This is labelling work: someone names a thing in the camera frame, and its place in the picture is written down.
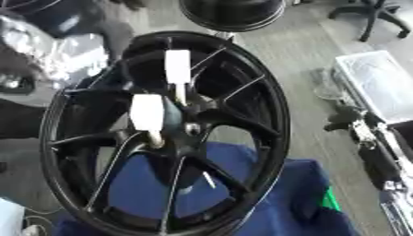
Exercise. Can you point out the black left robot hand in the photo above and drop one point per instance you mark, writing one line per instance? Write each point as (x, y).
(117, 40)

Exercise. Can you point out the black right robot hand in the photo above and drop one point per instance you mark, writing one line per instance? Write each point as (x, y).
(344, 116)

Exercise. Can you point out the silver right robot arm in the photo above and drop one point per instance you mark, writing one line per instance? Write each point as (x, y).
(379, 159)

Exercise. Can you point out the black spoked wheel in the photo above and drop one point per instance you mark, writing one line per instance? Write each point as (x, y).
(258, 101)

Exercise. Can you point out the clear plastic storage box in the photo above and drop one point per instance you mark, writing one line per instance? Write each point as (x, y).
(376, 83)

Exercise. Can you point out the green object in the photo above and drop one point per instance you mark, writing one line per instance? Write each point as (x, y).
(331, 201)

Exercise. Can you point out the black office chair base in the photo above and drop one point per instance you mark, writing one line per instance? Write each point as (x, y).
(373, 12)

